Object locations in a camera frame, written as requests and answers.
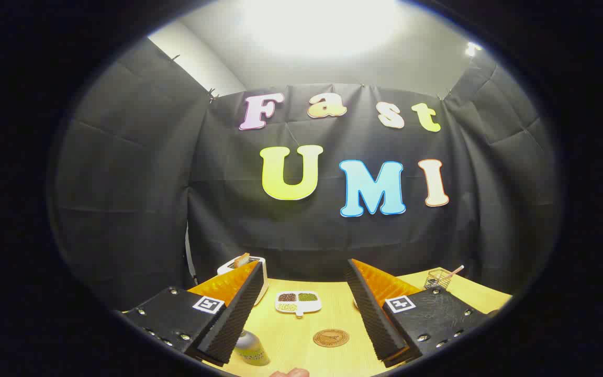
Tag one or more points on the white divided tray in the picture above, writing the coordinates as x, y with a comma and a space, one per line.
309, 308

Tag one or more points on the striped straw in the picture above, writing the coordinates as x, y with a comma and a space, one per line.
457, 270

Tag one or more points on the pile of yellow soybeans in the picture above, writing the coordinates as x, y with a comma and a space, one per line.
287, 308

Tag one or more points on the silver and green juice bottle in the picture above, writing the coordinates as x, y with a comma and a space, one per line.
253, 351

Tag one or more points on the pile of green beans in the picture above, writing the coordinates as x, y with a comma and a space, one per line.
308, 297

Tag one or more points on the toast slice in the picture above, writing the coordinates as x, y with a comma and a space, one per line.
241, 259

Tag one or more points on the round cork coaster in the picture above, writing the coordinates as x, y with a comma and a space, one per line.
331, 337

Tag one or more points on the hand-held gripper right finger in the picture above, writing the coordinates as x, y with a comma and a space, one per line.
372, 319

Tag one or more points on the white toaster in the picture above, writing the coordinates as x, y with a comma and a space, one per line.
226, 268

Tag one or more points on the wooden table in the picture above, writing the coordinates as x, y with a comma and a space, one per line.
301, 327

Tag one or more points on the black backdrop cloth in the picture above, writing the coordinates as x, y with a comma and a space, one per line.
228, 209

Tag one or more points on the pile of dark red beans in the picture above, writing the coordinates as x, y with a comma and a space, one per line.
287, 297

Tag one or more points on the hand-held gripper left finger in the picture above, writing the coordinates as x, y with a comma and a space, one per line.
233, 324

